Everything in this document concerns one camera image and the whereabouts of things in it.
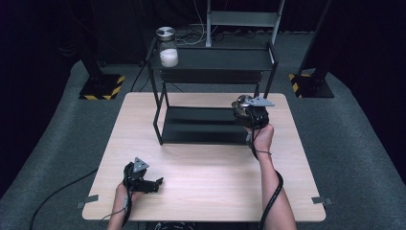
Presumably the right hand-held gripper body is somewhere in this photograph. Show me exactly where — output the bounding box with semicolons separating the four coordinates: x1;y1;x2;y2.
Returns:
237;96;276;130

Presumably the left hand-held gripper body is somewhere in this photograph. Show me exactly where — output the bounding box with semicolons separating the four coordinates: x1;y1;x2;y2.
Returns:
123;156;151;194

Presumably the glass jar with brown contents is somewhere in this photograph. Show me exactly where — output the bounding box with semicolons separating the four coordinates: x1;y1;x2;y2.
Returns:
232;94;255;119

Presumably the black two-tier metal rack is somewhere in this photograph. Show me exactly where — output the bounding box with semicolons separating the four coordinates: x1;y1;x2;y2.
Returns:
145;37;280;147

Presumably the glass jar with white contents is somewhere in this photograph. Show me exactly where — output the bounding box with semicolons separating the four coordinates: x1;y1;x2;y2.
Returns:
155;26;180;69

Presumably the person's left hand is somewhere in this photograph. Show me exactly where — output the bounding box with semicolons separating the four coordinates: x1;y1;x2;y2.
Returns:
115;180;144;209

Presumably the person's right hand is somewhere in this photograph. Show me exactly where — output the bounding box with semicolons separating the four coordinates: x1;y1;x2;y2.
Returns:
244;123;276;154

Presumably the black stand with striped base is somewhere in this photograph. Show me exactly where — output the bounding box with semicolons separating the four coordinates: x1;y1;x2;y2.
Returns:
288;0;335;100
65;0;126;101

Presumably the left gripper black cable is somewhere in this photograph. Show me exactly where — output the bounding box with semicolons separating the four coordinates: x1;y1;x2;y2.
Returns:
121;164;134;228

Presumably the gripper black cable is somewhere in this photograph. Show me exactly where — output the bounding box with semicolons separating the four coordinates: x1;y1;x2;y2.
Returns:
250;118;284;230
121;164;134;228

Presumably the thin grey wrist wire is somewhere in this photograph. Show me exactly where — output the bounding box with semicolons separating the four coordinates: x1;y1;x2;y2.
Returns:
99;206;127;224

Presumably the grey table edge bracket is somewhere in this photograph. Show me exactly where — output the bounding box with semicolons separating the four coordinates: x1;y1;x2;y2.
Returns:
76;194;100;210
311;195;333;206

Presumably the black floor cable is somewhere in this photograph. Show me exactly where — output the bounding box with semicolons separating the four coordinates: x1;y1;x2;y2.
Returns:
29;168;99;230

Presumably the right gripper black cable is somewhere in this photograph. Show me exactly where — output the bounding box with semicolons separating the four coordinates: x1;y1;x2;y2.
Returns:
250;118;284;230

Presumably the tangle of floor cables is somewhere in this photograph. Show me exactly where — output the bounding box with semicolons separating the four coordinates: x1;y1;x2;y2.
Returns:
174;25;209;48

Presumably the grey metal frame stand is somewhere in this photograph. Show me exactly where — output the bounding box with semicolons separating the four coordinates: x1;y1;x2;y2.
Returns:
205;0;286;49

